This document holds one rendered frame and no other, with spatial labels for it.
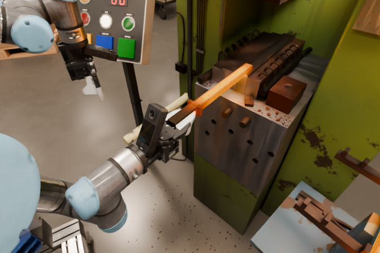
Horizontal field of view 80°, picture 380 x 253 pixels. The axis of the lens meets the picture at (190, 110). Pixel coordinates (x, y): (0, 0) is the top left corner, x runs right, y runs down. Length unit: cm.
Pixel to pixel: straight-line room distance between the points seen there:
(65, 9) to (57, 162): 145
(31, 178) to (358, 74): 83
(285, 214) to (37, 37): 84
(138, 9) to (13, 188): 82
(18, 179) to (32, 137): 205
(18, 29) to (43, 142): 170
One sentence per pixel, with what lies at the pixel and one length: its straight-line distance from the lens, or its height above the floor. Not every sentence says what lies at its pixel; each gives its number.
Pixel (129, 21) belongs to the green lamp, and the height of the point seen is 110.
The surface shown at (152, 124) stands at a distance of 53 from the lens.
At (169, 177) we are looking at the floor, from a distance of 169.
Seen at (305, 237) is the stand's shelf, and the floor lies 70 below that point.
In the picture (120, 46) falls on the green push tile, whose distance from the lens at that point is 99.
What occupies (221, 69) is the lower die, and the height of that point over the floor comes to 98.
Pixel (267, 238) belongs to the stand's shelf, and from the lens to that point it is 82.
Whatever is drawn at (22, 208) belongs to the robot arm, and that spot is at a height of 123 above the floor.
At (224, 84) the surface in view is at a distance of 74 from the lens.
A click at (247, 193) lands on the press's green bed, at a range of 116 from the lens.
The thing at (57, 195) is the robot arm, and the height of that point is 97.
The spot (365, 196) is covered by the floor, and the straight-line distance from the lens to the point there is 199.
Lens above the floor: 144
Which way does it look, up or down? 42 degrees down
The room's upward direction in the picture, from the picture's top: straight up
